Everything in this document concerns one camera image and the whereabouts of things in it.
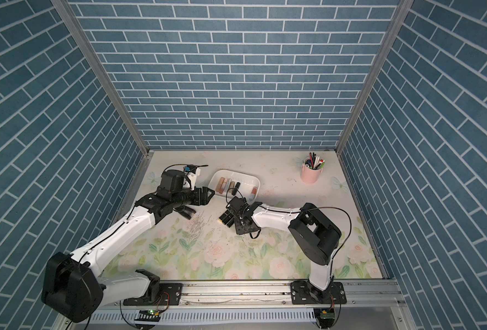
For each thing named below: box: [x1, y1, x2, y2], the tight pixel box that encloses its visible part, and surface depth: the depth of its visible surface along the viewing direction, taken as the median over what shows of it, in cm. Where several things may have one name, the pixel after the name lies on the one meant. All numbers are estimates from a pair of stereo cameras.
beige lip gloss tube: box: [215, 176, 225, 194], surface depth 107 cm
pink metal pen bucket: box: [300, 157, 324, 184], surface depth 104 cm
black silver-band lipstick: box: [226, 213, 235, 228], surface depth 93 cm
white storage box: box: [207, 169, 261, 203], surface depth 106 cm
